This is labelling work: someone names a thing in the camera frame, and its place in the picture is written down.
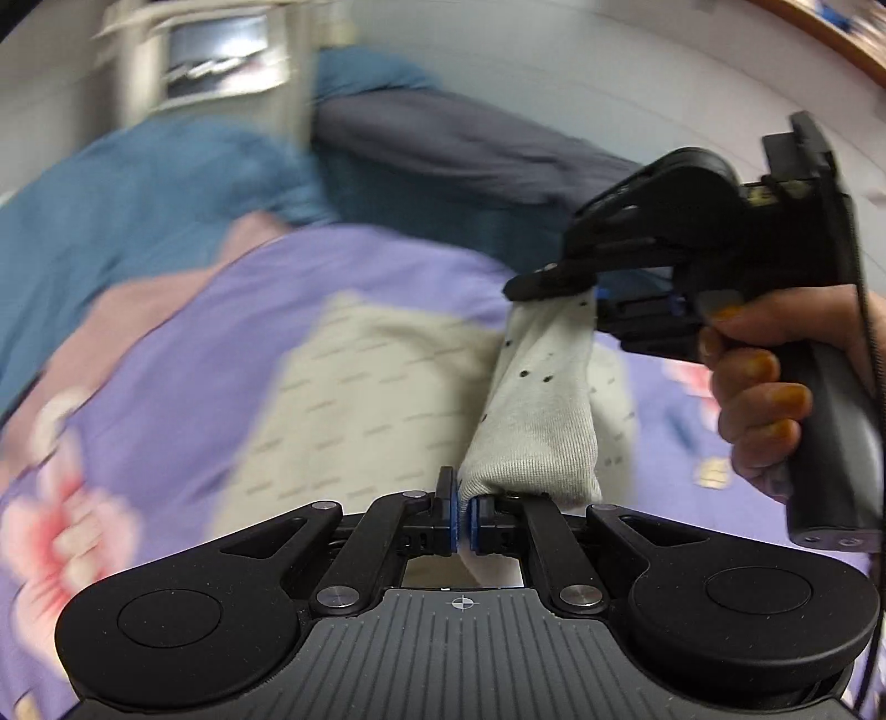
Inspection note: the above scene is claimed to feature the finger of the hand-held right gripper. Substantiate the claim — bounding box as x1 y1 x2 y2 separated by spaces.
593 287 705 362
504 162 683 304

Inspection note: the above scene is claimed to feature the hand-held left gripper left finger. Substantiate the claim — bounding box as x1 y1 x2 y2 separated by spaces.
220 465 461 619

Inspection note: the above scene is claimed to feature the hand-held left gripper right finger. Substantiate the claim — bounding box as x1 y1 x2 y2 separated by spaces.
468 488 717 619

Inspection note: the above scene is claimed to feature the cream dotted knit garment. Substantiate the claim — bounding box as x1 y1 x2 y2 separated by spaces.
213 285 639 591

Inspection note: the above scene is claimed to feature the person's right hand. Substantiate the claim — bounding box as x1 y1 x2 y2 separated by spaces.
698 282 886 503

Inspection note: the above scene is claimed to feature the dark blue bed skirt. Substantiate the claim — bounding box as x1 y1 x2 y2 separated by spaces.
322 148 579 278

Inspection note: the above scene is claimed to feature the dark grey blanket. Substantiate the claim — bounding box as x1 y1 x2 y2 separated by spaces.
311 89 648 209

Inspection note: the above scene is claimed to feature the wooden shelf edge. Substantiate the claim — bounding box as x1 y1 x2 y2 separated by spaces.
751 0 886 94

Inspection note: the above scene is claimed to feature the blue pillow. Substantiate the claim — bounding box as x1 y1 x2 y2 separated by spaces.
310 50 444 105

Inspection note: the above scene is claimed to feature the purple floral bed sheet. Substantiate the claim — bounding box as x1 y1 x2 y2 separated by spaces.
0 213 886 720

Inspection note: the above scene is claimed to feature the white bedside device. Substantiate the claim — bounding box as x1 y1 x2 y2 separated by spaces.
93 0 316 129

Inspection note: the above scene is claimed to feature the blue quilt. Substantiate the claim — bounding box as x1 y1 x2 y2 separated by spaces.
0 114 342 420

